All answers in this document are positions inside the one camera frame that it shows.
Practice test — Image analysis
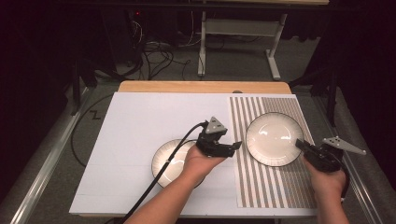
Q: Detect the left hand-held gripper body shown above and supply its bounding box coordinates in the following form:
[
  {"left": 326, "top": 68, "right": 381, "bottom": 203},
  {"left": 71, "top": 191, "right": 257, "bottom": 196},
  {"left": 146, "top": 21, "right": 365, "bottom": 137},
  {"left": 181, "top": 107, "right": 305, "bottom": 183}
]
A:
[{"left": 195, "top": 116, "right": 236, "bottom": 159}]

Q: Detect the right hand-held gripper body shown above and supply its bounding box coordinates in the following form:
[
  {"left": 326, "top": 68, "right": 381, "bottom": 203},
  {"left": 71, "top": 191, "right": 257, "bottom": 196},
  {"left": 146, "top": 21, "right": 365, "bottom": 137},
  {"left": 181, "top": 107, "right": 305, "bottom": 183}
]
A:
[{"left": 303, "top": 135, "right": 368, "bottom": 174}]

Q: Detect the white plate with dark rim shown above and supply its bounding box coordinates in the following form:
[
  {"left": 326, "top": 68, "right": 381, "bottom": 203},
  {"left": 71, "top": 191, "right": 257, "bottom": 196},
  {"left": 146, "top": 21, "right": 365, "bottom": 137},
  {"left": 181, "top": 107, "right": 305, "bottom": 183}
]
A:
[
  {"left": 150, "top": 138, "right": 206, "bottom": 189},
  {"left": 245, "top": 111, "right": 304, "bottom": 168}
]

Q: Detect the person's right hand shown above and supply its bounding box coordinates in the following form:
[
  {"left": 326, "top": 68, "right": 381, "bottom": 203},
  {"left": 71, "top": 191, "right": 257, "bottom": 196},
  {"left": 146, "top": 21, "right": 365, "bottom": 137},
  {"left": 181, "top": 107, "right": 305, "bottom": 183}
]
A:
[{"left": 302, "top": 155, "right": 348, "bottom": 200}]

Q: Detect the person's left hand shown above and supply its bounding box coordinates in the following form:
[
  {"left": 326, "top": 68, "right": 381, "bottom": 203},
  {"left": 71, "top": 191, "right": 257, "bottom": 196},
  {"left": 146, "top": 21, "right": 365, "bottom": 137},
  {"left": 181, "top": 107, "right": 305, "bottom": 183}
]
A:
[{"left": 180, "top": 144, "right": 227, "bottom": 188}]

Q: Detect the striped brown and white placemat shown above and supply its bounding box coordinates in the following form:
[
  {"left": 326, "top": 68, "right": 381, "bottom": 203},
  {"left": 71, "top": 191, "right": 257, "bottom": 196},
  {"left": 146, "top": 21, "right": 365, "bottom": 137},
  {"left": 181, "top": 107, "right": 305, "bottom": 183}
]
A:
[{"left": 229, "top": 96, "right": 318, "bottom": 209}]

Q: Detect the black stand leg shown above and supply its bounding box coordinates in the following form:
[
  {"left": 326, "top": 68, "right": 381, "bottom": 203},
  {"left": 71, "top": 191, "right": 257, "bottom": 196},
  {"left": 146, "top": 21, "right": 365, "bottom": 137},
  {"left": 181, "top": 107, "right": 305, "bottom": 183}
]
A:
[
  {"left": 289, "top": 62, "right": 339, "bottom": 127},
  {"left": 69, "top": 59, "right": 97, "bottom": 116}
]

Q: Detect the wooden table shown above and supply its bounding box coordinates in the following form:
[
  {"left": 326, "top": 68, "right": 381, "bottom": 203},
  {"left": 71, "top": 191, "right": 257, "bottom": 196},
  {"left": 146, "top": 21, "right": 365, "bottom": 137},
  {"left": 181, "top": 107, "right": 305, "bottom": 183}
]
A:
[{"left": 117, "top": 80, "right": 292, "bottom": 95}]

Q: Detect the white board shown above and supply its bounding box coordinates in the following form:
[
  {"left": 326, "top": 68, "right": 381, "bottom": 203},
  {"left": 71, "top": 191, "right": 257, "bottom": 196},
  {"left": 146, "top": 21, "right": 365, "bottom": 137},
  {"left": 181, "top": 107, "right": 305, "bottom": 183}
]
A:
[{"left": 68, "top": 91, "right": 318, "bottom": 218}]

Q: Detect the white metal stand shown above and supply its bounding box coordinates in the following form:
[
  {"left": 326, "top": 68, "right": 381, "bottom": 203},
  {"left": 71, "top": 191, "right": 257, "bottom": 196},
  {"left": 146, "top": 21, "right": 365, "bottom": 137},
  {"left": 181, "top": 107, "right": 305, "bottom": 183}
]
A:
[{"left": 197, "top": 11, "right": 288, "bottom": 81}]

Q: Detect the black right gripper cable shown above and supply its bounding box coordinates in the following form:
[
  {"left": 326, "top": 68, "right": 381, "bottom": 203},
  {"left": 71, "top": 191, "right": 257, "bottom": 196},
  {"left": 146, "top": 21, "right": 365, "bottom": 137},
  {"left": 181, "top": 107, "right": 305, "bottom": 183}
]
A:
[{"left": 340, "top": 164, "right": 351, "bottom": 203}]

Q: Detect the aluminium floor rail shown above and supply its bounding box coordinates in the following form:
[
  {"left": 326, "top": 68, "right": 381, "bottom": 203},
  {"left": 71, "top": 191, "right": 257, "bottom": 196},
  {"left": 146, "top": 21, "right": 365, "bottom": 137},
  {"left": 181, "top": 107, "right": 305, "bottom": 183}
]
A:
[
  {"left": 312, "top": 96, "right": 384, "bottom": 224},
  {"left": 8, "top": 87, "right": 94, "bottom": 224}
]

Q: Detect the tangle of black cables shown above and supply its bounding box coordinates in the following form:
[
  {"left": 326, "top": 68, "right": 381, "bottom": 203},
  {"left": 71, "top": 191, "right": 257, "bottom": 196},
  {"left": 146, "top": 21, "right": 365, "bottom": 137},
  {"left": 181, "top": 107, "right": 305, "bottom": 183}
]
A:
[{"left": 125, "top": 18, "right": 192, "bottom": 81}]

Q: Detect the black floor cable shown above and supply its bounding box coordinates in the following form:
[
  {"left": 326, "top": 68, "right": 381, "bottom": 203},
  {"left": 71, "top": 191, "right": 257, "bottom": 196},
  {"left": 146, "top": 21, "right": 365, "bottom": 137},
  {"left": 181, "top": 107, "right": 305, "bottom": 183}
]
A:
[{"left": 70, "top": 92, "right": 115, "bottom": 167}]

